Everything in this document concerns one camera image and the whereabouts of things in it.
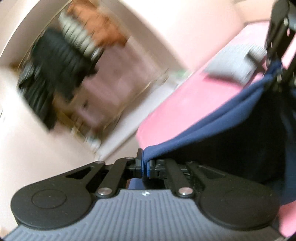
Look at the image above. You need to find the pink fluffy bed blanket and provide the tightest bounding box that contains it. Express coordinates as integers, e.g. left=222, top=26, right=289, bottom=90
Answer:
left=136, top=21, right=295, bottom=237

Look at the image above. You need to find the grey striped pillow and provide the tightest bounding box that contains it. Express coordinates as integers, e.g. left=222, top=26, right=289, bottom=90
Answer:
left=204, top=44, right=266, bottom=86

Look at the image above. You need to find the open wardrobe with hanging clothes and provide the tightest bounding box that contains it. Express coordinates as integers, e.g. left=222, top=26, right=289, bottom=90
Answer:
left=18, top=1, right=163, bottom=140

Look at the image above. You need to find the navy blue sleeveless top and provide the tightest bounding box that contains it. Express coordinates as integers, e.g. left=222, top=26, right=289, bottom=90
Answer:
left=142, top=61, right=295, bottom=205

